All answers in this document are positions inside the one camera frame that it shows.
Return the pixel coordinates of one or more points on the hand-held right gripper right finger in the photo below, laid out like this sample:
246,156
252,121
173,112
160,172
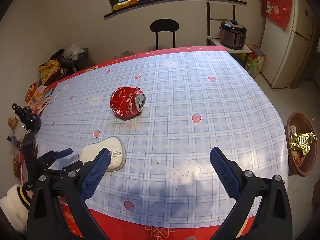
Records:
225,172

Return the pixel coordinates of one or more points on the clear plastic cover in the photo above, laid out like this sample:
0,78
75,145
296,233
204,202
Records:
125,55

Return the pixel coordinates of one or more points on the person's left forearm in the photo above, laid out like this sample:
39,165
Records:
12,205

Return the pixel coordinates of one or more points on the silver pressure cooker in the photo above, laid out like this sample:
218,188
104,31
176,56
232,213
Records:
231,37

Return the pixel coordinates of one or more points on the yellow snack packet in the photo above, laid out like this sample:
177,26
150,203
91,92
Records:
125,4

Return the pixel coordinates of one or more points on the colourful shopping bag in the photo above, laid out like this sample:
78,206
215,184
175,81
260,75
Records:
255,62

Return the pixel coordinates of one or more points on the red printed cloth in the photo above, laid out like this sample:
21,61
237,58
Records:
277,7

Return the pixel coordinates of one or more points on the gold foil wrapper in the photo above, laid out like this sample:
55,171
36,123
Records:
301,142

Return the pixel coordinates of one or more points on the clear plastic bag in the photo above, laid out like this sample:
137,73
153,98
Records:
72,51

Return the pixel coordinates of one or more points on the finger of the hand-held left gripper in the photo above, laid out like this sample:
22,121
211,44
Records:
67,167
63,152

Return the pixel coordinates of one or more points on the crushed red soda can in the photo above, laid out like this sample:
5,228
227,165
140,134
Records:
125,102

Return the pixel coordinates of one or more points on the yellow snack bag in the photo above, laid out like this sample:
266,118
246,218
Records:
50,71

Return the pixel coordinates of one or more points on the pile of colourful snack packets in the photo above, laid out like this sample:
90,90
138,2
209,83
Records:
40,95

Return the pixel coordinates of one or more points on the white foam pad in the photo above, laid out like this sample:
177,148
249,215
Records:
116,145

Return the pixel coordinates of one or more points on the blue plaid tablecloth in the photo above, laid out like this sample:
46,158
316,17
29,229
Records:
187,92

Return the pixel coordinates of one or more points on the brown round bin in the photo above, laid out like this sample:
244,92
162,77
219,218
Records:
308,162

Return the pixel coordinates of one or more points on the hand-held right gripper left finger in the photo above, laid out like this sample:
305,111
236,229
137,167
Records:
97,170

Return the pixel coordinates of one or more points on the black bin with bag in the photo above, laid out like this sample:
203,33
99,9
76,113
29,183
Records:
80,65

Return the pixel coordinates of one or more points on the white wall socket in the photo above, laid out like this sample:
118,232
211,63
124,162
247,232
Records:
193,42

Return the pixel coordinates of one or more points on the cream refrigerator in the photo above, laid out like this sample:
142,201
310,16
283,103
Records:
282,55

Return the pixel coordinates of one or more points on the white side table black frame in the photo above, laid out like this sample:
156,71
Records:
215,41

